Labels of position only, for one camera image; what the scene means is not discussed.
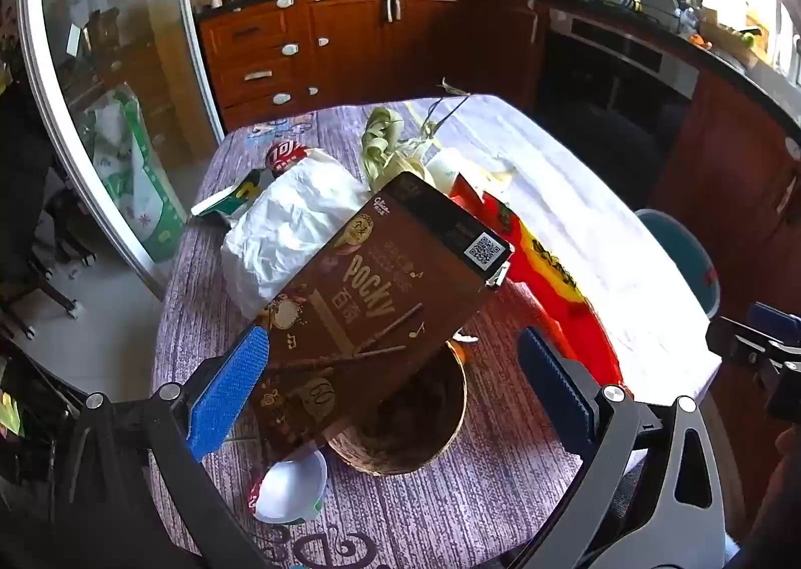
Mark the green yellow packet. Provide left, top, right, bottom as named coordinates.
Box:
left=191, top=169, right=276, bottom=226

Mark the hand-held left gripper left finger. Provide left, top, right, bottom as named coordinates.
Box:
left=63, top=326, right=271, bottom=569

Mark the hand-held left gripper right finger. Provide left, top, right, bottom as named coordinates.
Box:
left=517, top=326, right=732, bottom=569

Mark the red soda can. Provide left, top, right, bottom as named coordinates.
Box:
left=264, top=142, right=310, bottom=181

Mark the purple white tablecloth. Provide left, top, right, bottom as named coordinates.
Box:
left=150, top=95, right=723, bottom=569

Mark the banana peel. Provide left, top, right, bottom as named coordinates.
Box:
left=481, top=162, right=520, bottom=195

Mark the green white bag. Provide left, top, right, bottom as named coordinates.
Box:
left=84, top=84, right=189, bottom=263

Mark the wooden side cabinet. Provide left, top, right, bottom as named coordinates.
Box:
left=651, top=69, right=801, bottom=357

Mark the silvery white bag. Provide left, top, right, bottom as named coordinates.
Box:
left=220, top=149, right=376, bottom=320

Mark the red snack bag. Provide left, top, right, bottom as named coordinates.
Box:
left=451, top=172, right=627, bottom=388

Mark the wooden drawer cabinet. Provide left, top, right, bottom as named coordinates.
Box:
left=194, top=0, right=545, bottom=132

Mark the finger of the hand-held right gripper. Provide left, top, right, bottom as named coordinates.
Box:
left=747, top=301, right=801, bottom=335
left=706, top=315, right=789, bottom=370

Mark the brown snack box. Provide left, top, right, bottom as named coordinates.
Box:
left=247, top=170, right=515, bottom=463

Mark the teal trash bin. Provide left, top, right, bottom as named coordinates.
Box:
left=633, top=209, right=720, bottom=320

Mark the black wheeled chair base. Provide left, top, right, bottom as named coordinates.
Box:
left=0, top=187, right=98, bottom=338

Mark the glass sliding door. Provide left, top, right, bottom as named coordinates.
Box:
left=19, top=0, right=226, bottom=301

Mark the built-in oven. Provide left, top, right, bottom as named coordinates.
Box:
left=541, top=9, right=702, bottom=126

